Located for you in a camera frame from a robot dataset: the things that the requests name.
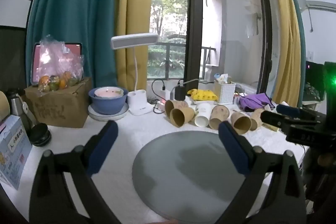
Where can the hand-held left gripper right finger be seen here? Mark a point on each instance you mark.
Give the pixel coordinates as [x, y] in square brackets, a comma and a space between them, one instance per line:
[233, 148]

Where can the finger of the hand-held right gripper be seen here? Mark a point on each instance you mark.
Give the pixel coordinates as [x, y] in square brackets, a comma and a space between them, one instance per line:
[287, 109]
[273, 119]

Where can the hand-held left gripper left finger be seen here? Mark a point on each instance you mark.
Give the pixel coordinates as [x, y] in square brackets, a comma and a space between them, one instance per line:
[103, 145]

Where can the brown paper cup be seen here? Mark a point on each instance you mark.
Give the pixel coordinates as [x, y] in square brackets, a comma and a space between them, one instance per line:
[220, 112]
[189, 113]
[181, 103]
[256, 119]
[237, 117]

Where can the white paper cup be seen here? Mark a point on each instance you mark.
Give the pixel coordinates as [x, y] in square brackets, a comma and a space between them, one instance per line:
[203, 111]

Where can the purple cloth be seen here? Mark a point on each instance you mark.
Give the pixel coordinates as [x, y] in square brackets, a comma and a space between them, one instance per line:
[254, 102]

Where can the white plate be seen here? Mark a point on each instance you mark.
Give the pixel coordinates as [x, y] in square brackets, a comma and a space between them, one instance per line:
[110, 117]

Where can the black monitor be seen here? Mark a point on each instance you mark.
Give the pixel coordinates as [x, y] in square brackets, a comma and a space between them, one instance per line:
[313, 82]

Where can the blue bowl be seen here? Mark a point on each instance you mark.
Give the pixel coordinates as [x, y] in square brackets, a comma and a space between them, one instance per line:
[105, 106]

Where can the grey round tray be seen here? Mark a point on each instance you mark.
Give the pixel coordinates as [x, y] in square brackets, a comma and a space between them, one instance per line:
[183, 161]

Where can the pink bowl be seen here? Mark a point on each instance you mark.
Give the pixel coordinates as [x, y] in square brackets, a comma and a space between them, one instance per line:
[105, 92]

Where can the white desk lamp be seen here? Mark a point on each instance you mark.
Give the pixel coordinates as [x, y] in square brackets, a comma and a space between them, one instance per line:
[139, 106]

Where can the white perforated basket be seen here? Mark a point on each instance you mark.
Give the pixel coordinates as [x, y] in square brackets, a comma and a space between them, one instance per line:
[224, 92]

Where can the cardboard box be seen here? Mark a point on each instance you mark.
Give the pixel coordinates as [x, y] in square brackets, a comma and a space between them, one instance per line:
[60, 108]

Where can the yellow cloth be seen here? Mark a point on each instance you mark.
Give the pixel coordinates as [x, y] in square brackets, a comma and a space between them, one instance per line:
[202, 95]

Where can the black round lid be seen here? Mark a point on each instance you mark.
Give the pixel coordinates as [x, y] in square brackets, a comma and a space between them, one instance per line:
[39, 134]

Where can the white power strip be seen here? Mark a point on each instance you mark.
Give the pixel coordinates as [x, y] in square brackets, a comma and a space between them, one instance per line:
[160, 106]

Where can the light blue carton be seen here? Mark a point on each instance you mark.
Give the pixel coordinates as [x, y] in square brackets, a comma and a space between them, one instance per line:
[13, 150]

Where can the plastic bag of fruit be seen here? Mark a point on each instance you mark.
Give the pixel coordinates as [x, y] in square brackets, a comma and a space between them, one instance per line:
[57, 61]

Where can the steel thermos flask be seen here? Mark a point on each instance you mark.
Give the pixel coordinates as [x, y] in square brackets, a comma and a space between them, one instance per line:
[15, 106]

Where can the tablet with pink screen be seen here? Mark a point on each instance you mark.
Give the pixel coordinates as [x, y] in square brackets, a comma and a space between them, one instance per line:
[35, 66]

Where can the tan cylinder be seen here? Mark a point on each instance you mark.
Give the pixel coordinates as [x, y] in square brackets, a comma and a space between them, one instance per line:
[3, 106]

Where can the white air conditioner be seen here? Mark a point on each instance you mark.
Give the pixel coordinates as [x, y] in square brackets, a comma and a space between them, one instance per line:
[317, 2]

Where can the teal curtain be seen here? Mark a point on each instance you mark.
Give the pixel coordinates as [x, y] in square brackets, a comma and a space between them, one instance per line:
[73, 3]

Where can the dark window frame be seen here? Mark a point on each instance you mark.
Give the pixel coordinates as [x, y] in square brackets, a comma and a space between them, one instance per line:
[193, 16]

